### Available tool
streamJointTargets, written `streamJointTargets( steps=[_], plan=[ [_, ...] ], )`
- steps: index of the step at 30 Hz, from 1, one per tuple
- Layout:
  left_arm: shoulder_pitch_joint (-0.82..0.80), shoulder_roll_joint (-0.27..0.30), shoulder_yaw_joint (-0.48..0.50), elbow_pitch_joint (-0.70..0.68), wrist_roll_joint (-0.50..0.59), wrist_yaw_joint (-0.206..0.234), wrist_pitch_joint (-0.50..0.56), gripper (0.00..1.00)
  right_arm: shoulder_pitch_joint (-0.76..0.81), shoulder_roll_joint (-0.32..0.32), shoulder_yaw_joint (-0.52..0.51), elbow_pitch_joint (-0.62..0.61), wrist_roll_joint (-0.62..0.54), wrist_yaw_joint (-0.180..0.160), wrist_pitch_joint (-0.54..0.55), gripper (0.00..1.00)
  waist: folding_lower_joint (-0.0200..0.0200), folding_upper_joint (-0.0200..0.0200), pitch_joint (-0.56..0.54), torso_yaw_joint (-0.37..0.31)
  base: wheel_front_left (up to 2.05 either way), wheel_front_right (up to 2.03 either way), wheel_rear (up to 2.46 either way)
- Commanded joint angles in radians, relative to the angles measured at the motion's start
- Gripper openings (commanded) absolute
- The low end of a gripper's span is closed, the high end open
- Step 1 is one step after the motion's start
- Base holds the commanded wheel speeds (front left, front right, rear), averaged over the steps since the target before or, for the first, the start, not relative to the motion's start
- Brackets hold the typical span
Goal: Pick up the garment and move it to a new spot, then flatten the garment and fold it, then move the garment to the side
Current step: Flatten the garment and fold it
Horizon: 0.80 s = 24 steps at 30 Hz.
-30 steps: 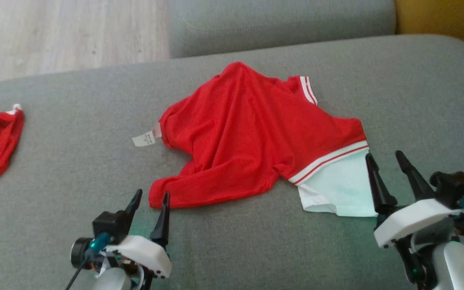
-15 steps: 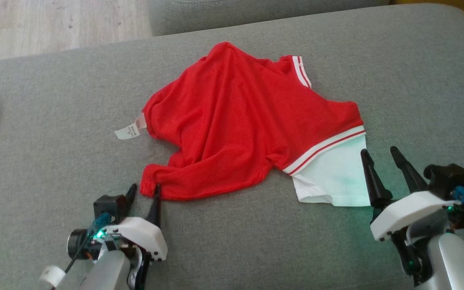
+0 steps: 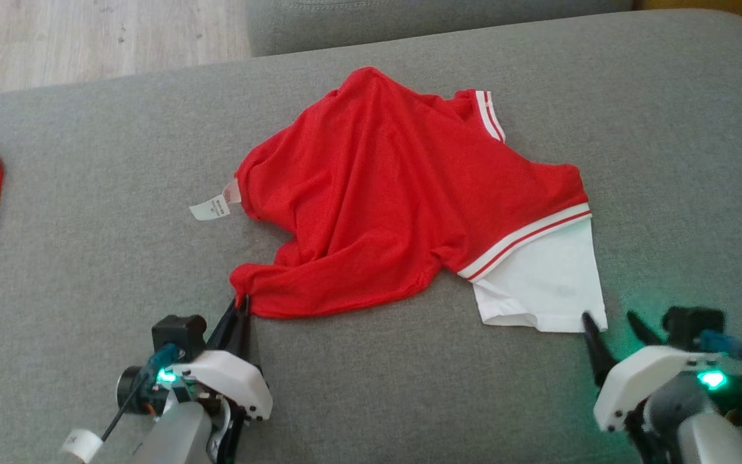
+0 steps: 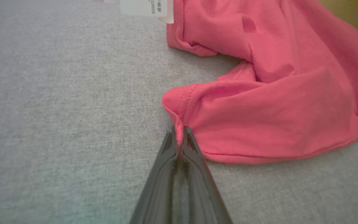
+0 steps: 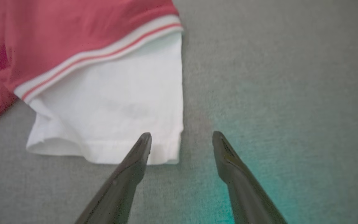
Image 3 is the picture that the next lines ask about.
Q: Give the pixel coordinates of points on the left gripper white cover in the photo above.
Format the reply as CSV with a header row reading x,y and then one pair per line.
x,y
229,380

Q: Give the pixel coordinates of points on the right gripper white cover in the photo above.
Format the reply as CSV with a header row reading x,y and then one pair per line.
x,y
641,377

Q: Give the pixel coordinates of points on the red shirt with white sleeves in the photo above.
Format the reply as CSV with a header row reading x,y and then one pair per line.
x,y
377,193

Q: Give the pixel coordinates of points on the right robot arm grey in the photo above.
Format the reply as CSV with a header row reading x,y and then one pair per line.
x,y
699,438

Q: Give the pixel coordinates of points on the large grey sofa seat cushion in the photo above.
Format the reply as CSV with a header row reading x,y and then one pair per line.
x,y
409,399

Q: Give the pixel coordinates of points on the small grey sofa cushion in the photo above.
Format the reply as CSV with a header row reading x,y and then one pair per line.
x,y
409,22

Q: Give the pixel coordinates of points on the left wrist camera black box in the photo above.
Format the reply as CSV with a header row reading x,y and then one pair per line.
x,y
178,332

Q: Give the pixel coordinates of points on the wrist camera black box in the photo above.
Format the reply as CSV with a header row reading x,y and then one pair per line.
x,y
178,332
693,322

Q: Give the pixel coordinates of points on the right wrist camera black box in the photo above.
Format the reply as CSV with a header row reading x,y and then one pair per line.
x,y
693,322

